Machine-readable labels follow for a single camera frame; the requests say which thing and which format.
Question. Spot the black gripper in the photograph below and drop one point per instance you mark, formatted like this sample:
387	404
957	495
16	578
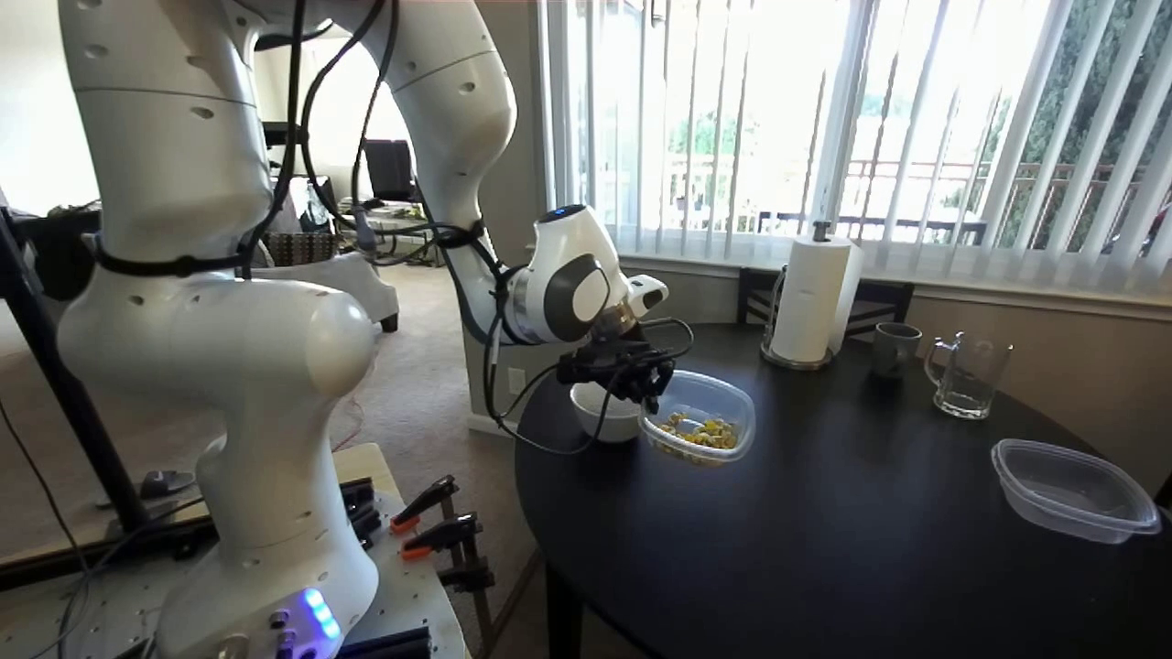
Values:
622	356

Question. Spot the clear plastic bowl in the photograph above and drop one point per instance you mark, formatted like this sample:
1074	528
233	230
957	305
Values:
709	422

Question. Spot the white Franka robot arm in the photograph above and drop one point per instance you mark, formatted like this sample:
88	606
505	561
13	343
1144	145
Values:
221	368

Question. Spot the white bowl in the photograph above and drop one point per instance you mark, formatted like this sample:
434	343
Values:
605	417

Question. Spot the white paper towel roll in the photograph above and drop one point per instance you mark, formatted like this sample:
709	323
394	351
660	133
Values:
809	296

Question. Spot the dark cup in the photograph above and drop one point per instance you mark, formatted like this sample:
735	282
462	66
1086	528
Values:
895	351

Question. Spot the round black table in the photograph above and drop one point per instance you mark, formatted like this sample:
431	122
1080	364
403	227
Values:
854	537

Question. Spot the robot mounting bench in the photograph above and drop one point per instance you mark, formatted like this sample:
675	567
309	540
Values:
403	586

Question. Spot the clear glass mug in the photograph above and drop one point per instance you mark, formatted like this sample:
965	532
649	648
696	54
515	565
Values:
970	377

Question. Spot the black office chair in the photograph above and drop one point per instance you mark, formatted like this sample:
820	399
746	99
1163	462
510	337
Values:
390	169

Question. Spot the white vertical blinds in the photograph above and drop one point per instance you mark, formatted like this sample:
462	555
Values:
928	122

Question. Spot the empty clear plastic container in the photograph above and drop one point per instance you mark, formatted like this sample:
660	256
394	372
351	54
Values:
1070	492

